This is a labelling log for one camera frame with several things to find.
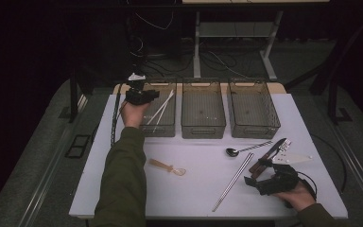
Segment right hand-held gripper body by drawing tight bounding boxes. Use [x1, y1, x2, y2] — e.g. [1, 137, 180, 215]
[254, 151, 314, 197]

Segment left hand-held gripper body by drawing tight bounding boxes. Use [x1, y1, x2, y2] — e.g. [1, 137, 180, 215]
[125, 73, 149, 106]

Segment white chopstick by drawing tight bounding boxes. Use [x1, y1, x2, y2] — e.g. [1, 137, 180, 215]
[146, 89, 176, 126]
[153, 94, 174, 132]

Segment metal chopstick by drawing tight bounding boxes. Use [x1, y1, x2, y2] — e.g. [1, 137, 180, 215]
[212, 152, 253, 213]
[213, 152, 255, 212]

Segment wooden-handled knife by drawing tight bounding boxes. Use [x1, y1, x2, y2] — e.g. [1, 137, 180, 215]
[249, 137, 288, 174]

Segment smoked transparent plastic basket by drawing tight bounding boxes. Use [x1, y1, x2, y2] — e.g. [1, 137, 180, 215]
[226, 78, 282, 140]
[131, 79, 178, 138]
[181, 78, 227, 140]

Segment wooden spoon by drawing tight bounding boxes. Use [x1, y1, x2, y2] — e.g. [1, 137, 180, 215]
[147, 158, 187, 177]

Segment person's left hand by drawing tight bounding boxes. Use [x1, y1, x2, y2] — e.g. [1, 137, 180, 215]
[119, 101, 151, 130]

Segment person's right hand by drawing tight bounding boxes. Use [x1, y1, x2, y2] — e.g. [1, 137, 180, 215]
[271, 181, 317, 212]

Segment metal spoon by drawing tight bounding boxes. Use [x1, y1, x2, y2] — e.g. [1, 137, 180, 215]
[225, 140, 274, 158]

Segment black metal stand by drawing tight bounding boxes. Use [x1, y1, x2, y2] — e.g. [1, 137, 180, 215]
[69, 69, 93, 124]
[310, 12, 363, 126]

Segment desk with grey metal legs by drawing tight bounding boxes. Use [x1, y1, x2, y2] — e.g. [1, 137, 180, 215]
[181, 0, 330, 81]

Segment left hand-held gripper cable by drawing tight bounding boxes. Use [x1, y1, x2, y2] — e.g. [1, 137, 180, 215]
[110, 82, 130, 148]

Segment hand-held gripper cable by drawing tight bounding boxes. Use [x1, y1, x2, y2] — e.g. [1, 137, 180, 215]
[110, 82, 130, 148]
[285, 170, 319, 210]

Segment right hand-held gripper cable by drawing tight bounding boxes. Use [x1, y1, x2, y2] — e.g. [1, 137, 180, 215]
[285, 170, 319, 210]

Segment thin black floor cable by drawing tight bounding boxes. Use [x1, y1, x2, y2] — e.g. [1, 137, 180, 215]
[310, 133, 348, 194]

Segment white hanging cable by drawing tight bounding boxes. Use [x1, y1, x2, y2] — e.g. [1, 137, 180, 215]
[134, 10, 175, 31]

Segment tangle of black floor cables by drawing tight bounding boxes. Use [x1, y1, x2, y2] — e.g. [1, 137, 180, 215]
[138, 41, 266, 79]

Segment metal floor rail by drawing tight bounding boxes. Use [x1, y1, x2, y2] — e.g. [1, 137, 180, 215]
[327, 119, 363, 218]
[20, 94, 88, 227]

